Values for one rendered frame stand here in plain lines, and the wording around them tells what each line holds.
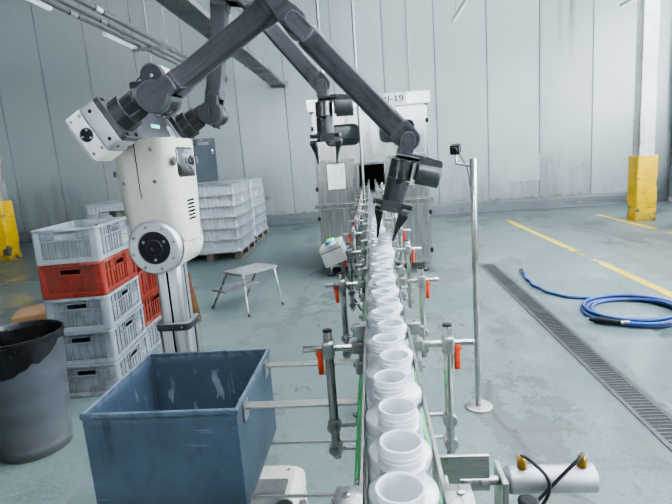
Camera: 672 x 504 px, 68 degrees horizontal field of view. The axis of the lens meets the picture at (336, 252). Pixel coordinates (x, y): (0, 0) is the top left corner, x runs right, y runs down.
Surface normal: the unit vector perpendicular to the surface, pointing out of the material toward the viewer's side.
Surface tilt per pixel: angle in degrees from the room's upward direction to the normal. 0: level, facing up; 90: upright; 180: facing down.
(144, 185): 90
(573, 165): 90
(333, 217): 90
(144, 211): 101
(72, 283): 90
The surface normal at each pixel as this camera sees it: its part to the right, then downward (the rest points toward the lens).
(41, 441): 0.65, 0.15
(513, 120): -0.07, 0.18
